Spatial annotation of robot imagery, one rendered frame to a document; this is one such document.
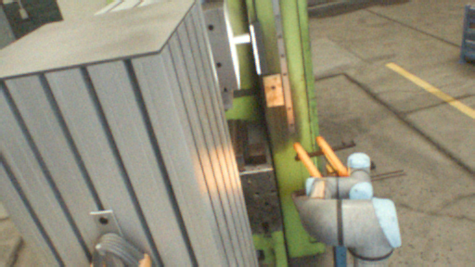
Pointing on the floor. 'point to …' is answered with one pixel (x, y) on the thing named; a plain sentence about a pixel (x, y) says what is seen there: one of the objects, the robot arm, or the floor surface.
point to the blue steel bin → (468, 34)
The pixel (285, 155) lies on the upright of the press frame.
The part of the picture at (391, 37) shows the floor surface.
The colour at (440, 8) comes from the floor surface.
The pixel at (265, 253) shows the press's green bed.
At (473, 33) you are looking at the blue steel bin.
